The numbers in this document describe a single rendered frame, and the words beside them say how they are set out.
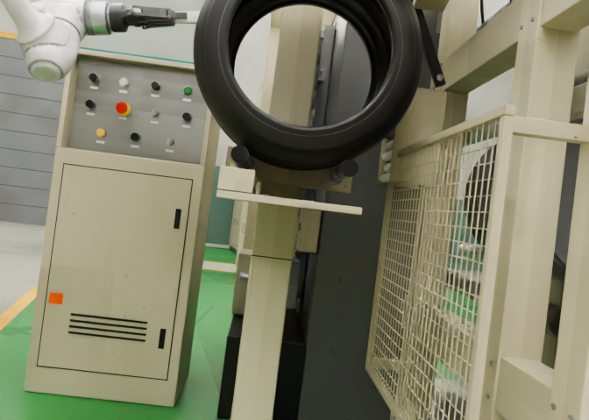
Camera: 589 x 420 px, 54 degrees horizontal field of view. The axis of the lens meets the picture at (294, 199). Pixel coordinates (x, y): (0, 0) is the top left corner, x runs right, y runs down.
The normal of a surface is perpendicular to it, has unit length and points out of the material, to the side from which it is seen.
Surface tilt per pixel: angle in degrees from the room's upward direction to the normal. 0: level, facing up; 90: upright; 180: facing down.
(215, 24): 89
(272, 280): 90
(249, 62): 90
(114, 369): 90
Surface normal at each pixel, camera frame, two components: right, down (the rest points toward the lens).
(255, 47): 0.25, 0.01
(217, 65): -0.13, 0.03
